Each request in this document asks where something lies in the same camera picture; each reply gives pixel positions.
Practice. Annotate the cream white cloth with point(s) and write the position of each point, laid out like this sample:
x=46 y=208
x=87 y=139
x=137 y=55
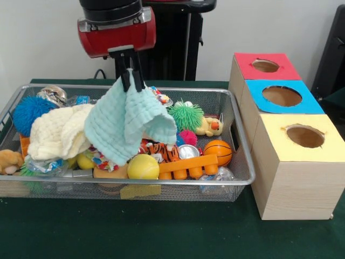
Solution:
x=51 y=132

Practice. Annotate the tiger plush toy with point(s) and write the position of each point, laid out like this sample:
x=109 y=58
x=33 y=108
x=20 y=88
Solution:
x=164 y=152

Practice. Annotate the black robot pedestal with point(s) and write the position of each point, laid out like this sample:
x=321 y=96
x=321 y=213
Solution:
x=172 y=48

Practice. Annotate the mint green cloth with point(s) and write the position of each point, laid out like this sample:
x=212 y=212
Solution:
x=113 y=126

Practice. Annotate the dark green side tablecloth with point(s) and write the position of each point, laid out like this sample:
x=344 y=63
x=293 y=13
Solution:
x=337 y=98

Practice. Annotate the green spiky ball toy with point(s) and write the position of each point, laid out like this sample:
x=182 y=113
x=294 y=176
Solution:
x=186 y=114

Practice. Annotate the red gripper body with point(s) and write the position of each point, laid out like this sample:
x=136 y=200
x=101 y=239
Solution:
x=118 y=40

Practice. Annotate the blue spiky ball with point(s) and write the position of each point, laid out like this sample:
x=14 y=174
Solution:
x=27 y=113

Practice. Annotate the orange plush toy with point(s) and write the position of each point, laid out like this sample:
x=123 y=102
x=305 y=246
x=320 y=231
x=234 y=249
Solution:
x=10 y=160

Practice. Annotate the silver mesh bin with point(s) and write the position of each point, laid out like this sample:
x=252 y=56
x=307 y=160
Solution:
x=234 y=121

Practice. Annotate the yellow ball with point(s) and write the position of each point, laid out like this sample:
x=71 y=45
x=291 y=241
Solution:
x=143 y=167

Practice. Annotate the wooden three-hole box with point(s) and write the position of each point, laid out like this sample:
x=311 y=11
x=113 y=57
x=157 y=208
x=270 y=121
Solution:
x=296 y=189

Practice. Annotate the orange toy block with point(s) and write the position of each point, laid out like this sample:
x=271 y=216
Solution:
x=188 y=163

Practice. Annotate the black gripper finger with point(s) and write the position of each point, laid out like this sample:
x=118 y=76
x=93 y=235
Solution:
x=138 y=81
x=124 y=81

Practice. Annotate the black upright panel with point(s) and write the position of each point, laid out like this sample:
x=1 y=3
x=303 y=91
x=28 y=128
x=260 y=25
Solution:
x=331 y=54

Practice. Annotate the yellow duck plush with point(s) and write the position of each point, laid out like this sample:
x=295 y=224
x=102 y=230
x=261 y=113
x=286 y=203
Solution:
x=208 y=126

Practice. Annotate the orange toy basketball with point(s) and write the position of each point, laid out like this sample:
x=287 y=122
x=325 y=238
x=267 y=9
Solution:
x=218 y=151

